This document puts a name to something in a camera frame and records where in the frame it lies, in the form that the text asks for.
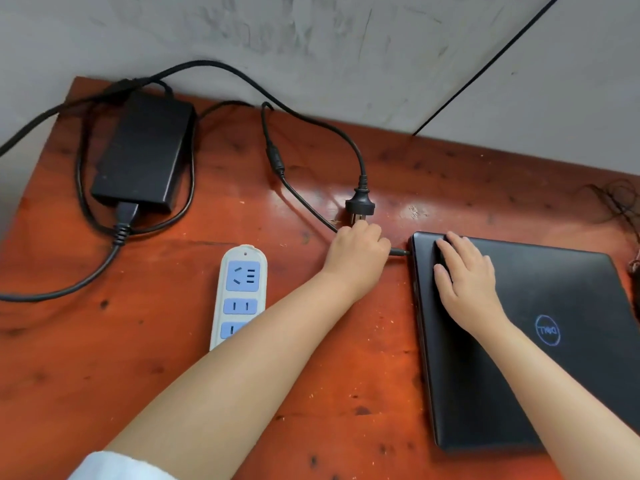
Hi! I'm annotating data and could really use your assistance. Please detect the black laptop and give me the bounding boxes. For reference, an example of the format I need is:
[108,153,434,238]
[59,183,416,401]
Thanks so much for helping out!
[407,231,640,453]

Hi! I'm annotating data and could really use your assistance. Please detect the person's right hand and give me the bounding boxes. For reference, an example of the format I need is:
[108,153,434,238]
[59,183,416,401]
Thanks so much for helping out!
[433,231,511,340]

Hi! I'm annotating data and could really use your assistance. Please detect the black power adapter brick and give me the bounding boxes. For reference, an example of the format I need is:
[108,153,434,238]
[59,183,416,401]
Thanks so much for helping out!
[90,90,197,215]

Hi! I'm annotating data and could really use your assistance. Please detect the white power strip blue sockets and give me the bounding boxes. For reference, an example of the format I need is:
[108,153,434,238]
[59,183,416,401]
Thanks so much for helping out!
[209,244,269,352]

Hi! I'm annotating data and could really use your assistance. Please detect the person's left hand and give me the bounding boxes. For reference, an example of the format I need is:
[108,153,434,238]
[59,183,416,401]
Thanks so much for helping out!
[320,221,392,303]

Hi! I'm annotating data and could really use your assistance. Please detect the black laptop charging cable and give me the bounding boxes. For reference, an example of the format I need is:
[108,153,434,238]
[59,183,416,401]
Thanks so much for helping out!
[0,80,412,303]

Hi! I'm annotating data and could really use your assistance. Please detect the person's left forearm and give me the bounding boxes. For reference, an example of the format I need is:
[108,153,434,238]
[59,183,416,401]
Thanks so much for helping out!
[102,271,362,480]

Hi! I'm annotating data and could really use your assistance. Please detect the white sleeve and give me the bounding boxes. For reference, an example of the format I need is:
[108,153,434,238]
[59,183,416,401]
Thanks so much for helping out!
[67,450,179,480]

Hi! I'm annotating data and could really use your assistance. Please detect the black mains cord with plug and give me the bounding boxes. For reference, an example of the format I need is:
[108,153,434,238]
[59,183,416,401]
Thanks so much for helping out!
[102,60,377,228]

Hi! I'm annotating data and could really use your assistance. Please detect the person's right forearm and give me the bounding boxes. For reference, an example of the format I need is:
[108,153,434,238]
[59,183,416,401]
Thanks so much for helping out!
[477,319,640,480]

